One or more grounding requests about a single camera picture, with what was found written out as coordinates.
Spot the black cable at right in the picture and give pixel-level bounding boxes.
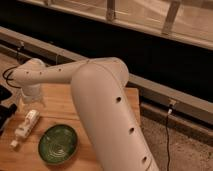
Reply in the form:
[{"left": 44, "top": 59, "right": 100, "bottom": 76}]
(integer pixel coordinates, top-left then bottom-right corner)
[{"left": 164, "top": 103, "right": 174, "bottom": 171}]

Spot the grey floor rail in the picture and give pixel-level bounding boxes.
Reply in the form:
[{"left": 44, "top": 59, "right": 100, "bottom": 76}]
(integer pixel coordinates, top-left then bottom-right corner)
[{"left": 0, "top": 26, "right": 213, "bottom": 146}]

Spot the black coiled cable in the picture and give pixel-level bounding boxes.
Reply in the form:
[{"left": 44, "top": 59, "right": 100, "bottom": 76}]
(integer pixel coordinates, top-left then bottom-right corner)
[{"left": 2, "top": 65, "right": 22, "bottom": 90}]

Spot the white window frame rail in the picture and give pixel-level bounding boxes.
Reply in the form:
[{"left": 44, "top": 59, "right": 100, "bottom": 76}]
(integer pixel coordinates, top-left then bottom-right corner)
[{"left": 19, "top": 0, "right": 213, "bottom": 50}]

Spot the green ceramic bowl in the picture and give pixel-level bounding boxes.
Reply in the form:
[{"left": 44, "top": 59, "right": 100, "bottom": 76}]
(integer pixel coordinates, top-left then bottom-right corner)
[{"left": 38, "top": 124, "right": 78, "bottom": 165}]

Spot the white plastic bottle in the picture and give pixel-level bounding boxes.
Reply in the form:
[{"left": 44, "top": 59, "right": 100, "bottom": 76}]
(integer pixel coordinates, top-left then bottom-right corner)
[{"left": 10, "top": 110, "right": 40, "bottom": 149}]

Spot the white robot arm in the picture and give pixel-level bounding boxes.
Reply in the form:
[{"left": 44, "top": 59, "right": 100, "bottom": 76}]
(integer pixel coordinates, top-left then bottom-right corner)
[{"left": 12, "top": 58, "right": 160, "bottom": 171}]

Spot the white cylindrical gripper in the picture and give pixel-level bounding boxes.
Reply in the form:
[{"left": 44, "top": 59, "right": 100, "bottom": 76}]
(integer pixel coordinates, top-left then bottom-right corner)
[{"left": 18, "top": 84, "right": 46, "bottom": 112}]

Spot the black device at left edge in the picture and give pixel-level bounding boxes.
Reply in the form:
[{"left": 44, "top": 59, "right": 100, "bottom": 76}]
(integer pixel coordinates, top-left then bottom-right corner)
[{"left": 0, "top": 84, "right": 17, "bottom": 135}]

